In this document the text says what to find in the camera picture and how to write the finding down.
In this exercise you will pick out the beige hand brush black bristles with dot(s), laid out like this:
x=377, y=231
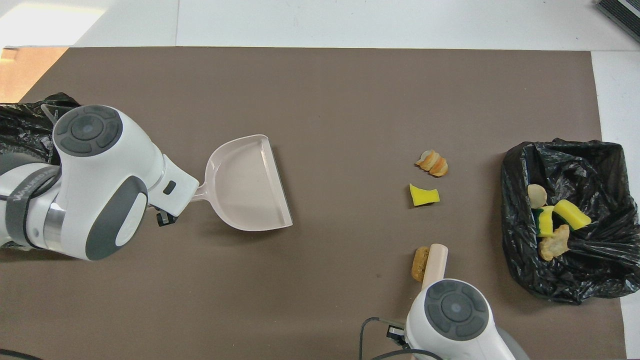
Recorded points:
x=436, y=262

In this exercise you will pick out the beige plastic dustpan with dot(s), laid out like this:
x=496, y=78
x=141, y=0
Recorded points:
x=250, y=185

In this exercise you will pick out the yellow sponge piece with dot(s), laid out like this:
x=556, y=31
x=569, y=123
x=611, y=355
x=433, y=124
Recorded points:
x=572, y=215
x=424, y=196

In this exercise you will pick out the striped croissant bread piece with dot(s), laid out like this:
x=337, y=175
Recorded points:
x=432, y=162
x=536, y=196

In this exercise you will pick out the green and yellow sponge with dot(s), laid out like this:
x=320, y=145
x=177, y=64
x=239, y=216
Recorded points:
x=546, y=222

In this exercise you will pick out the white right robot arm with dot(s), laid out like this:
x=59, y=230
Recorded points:
x=435, y=345

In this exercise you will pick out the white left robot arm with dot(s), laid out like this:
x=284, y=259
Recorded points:
x=100, y=200

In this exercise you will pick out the rumpled black trash bag bin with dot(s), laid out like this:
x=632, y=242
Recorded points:
x=590, y=170

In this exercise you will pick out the black bag covered cardboard box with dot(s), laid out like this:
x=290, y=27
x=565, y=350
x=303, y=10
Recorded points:
x=22, y=130

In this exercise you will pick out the brown table mat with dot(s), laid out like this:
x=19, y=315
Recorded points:
x=350, y=75

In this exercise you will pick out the dark ribbed panel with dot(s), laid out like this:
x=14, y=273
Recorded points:
x=625, y=15

